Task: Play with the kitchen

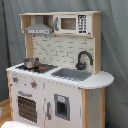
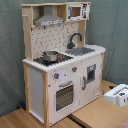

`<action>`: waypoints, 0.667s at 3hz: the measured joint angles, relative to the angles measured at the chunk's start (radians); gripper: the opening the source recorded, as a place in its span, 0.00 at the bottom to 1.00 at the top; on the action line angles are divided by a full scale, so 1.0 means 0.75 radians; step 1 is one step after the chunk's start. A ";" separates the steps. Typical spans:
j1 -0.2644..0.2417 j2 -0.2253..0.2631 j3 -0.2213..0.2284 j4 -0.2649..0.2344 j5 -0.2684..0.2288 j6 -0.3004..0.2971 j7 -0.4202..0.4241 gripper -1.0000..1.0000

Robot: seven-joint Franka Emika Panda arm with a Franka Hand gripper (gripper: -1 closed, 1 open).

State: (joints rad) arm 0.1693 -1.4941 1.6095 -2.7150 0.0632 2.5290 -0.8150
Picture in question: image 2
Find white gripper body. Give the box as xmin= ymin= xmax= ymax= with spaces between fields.
xmin=104 ymin=84 xmax=128 ymax=107

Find white toy microwave door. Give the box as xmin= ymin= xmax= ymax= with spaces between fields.
xmin=67 ymin=3 xmax=89 ymax=21

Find wooden toy kitchen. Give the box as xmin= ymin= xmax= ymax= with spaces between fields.
xmin=22 ymin=2 xmax=105 ymax=127

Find wooden table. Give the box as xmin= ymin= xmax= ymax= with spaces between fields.
xmin=0 ymin=79 xmax=128 ymax=128

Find white cupboard door with dispenser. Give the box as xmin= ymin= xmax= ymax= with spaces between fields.
xmin=80 ymin=55 xmax=102 ymax=106

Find right red stove knob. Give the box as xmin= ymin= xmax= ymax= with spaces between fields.
xmin=71 ymin=66 xmax=79 ymax=73

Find red stove knob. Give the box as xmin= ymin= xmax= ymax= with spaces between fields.
xmin=54 ymin=73 xmax=60 ymax=79
xmin=71 ymin=66 xmax=79 ymax=73

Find white oven door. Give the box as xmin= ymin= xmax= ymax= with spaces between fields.
xmin=49 ymin=78 xmax=79 ymax=125

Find grey toy sink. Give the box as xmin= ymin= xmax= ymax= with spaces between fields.
xmin=66 ymin=47 xmax=94 ymax=56

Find left red stove knob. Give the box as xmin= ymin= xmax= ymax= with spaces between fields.
xmin=54 ymin=73 xmax=60 ymax=79

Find black toy stovetop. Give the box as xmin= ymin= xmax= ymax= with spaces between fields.
xmin=34 ymin=54 xmax=71 ymax=66

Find black toy faucet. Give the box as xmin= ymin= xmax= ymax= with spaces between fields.
xmin=67 ymin=33 xmax=82 ymax=49

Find silver toy pot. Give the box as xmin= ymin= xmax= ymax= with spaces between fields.
xmin=43 ymin=51 xmax=58 ymax=62

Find grey range hood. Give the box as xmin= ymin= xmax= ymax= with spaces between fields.
xmin=35 ymin=5 xmax=64 ymax=27

